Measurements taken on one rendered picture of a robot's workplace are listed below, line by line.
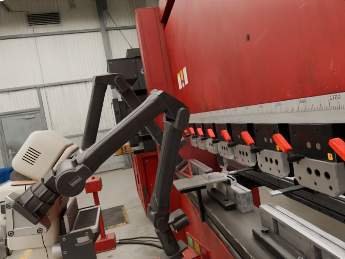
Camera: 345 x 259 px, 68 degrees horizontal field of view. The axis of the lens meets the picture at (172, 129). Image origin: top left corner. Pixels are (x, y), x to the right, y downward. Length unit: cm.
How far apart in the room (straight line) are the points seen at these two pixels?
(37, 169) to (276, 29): 82
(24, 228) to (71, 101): 747
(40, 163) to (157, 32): 166
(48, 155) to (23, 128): 752
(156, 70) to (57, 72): 634
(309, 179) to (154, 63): 175
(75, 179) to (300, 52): 66
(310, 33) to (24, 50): 836
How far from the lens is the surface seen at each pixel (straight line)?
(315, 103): 66
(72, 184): 76
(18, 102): 854
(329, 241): 85
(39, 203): 79
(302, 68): 68
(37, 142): 92
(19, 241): 103
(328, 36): 62
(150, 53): 226
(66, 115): 822
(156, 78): 222
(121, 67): 238
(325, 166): 67
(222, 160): 139
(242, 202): 124
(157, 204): 90
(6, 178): 429
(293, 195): 134
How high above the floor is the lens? 136
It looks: 3 degrees down
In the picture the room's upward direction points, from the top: 9 degrees counter-clockwise
